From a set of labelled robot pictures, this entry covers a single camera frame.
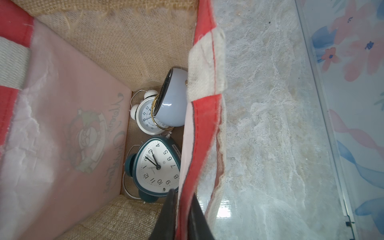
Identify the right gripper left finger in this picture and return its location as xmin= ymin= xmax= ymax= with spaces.
xmin=149 ymin=189 xmax=177 ymax=240

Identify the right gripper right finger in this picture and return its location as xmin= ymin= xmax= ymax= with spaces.
xmin=188 ymin=194 xmax=214 ymax=240

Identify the dark green triangular clock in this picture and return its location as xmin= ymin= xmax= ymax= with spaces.
xmin=122 ymin=132 xmax=182 ymax=203

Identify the white round clock with legs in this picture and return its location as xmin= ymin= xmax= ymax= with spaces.
xmin=131 ymin=90 xmax=169 ymax=135

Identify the grey blue oval clock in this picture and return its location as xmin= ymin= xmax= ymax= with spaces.
xmin=151 ymin=68 xmax=188 ymax=131

